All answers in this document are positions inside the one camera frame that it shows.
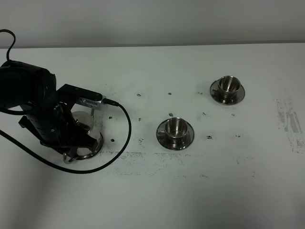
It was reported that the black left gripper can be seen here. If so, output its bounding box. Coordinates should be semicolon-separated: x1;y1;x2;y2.
19;101;97;153

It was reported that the stainless steel teapot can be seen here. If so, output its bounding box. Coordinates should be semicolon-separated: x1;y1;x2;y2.
63;109;101;164

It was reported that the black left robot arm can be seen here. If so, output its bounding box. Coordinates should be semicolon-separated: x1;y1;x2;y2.
0;61;102;150

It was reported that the steel teapot saucer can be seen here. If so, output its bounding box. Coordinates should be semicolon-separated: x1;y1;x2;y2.
77;135;103;160

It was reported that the near stainless steel saucer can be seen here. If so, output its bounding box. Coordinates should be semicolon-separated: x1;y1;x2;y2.
156;117;194;151

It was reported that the stainless steel saucer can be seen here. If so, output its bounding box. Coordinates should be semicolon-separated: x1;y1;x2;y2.
210;76;245;105
156;117;194;151

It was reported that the near stainless steel teacup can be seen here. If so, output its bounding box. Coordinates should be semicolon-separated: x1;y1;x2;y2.
157;117;188;143

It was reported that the stainless steel teacup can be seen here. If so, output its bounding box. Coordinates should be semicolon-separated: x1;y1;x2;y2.
157;117;188;143
211;75;242;99

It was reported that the far stainless steel teacup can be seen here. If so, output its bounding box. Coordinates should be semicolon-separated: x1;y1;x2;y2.
211;75;242;99

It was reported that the far stainless steel saucer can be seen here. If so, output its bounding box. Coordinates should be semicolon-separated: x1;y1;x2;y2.
210;76;245;105

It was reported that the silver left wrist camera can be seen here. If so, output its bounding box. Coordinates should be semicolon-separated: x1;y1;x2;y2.
57;83;107;111

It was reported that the black left camera cable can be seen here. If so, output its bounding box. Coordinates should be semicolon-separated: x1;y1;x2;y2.
0;29;132;174

